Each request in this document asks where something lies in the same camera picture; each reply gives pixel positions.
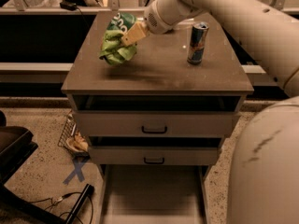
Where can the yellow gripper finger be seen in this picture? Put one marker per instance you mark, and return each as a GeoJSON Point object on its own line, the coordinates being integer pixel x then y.
{"type": "Point", "coordinates": [137, 32]}

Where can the green rice chip bag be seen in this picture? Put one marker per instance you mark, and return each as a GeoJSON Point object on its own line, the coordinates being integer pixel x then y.
{"type": "Point", "coordinates": [112, 50]}

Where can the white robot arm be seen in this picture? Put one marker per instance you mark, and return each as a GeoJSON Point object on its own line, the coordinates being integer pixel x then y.
{"type": "Point", "coordinates": [264, 180]}

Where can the grey drawer cabinet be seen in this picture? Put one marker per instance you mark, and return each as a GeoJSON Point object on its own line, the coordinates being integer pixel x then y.
{"type": "Point", "coordinates": [160, 66]}

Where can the top drawer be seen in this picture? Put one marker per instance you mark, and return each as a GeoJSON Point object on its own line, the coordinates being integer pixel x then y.
{"type": "Point", "coordinates": [156, 116]}

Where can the drawer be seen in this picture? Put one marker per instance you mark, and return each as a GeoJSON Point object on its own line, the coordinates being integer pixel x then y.
{"type": "Point", "coordinates": [155, 151]}
{"type": "Point", "coordinates": [156, 116]}
{"type": "Point", "coordinates": [154, 194]}

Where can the middle drawer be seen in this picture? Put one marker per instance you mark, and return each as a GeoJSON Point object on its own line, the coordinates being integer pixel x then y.
{"type": "Point", "coordinates": [155, 151]}

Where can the bottom drawer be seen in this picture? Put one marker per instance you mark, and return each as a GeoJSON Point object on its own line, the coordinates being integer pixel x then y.
{"type": "Point", "coordinates": [154, 194]}

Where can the blue energy drink can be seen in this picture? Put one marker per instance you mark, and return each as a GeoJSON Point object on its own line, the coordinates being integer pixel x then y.
{"type": "Point", "coordinates": [197, 42]}

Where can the black power adapter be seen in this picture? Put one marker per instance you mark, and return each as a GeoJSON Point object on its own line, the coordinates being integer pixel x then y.
{"type": "Point", "coordinates": [68, 5]}

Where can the black bar on floor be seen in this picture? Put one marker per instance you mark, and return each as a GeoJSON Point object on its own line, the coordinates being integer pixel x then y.
{"type": "Point", "coordinates": [86, 193]}

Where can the wire basket with items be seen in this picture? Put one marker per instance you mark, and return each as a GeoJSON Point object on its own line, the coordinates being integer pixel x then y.
{"type": "Point", "coordinates": [72, 140]}

